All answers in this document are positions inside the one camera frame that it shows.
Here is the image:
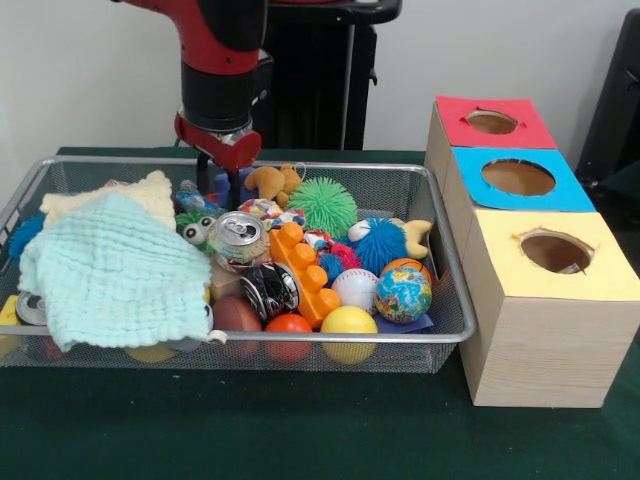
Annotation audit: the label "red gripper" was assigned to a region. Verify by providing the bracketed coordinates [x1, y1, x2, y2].
[173, 112, 263, 210]

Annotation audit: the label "colourful spotted cloth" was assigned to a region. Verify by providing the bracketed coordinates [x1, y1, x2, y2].
[238, 198, 306, 231]

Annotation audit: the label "cream waffle cloth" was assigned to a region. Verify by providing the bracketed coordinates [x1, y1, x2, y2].
[39, 169, 177, 232]

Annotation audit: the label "mint green waffle cloth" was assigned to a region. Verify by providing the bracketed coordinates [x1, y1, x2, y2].
[17, 193, 214, 352]

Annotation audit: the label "wooden box with three holes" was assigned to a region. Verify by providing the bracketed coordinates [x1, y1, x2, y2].
[423, 94, 640, 409]

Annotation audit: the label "green label drink can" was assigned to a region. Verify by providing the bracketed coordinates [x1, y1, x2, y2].
[207, 210, 274, 274]

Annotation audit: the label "green spiky ball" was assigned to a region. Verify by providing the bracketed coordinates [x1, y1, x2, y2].
[287, 178, 357, 240]

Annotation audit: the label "orange plastic brick block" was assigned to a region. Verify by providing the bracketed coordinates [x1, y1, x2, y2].
[268, 222, 342, 329]

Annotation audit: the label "orange ball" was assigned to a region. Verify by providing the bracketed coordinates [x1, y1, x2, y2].
[263, 313, 314, 364]

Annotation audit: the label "white baseball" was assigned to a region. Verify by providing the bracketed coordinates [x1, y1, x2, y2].
[331, 268, 380, 316]

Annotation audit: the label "blue spiky toy yellow horns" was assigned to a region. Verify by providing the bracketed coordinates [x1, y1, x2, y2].
[347, 215, 434, 276]

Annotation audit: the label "yellow ball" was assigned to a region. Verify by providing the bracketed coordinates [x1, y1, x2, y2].
[320, 305, 380, 365]

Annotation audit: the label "globe print ball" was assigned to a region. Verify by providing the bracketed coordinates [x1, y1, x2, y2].
[374, 267, 433, 320]

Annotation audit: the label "dark green tablecloth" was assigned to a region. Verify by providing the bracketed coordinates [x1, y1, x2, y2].
[0, 145, 640, 480]

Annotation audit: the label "black upright panel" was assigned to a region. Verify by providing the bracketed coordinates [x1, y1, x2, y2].
[574, 7, 640, 191]

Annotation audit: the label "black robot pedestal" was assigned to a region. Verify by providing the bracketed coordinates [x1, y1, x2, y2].
[259, 0, 404, 151]

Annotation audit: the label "shallow wire mesh bin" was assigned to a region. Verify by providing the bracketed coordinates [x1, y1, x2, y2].
[0, 155, 476, 374]

